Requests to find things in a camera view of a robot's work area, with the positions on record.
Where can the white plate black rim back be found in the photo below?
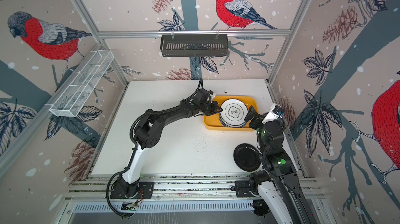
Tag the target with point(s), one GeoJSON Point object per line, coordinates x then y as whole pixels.
{"type": "Point", "coordinates": [234, 111]}

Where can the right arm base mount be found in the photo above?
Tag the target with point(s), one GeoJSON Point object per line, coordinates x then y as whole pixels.
{"type": "Point", "coordinates": [249, 187]}

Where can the black hanging wall basket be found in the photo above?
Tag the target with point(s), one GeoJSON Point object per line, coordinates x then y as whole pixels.
{"type": "Point", "coordinates": [194, 45]}

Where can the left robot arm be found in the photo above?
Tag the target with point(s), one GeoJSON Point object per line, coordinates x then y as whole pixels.
{"type": "Point", "coordinates": [146, 132]}

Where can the white plate black rim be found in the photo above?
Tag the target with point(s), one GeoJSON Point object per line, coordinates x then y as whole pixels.
{"type": "Point", "coordinates": [225, 124]}
{"type": "Point", "coordinates": [234, 111]}

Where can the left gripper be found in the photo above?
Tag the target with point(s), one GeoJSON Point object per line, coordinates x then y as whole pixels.
{"type": "Point", "coordinates": [215, 106]}

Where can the white wire mesh shelf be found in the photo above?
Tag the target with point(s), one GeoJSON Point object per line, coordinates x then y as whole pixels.
{"type": "Point", "coordinates": [84, 80]}

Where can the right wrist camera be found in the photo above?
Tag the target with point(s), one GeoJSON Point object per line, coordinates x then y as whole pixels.
{"type": "Point", "coordinates": [275, 114]}

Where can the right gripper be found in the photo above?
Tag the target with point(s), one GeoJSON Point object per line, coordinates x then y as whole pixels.
{"type": "Point", "coordinates": [252, 116]}

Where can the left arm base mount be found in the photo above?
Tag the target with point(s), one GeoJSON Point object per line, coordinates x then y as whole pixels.
{"type": "Point", "coordinates": [137, 190]}

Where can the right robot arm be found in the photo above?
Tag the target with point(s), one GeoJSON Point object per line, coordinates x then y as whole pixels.
{"type": "Point", "coordinates": [277, 184]}

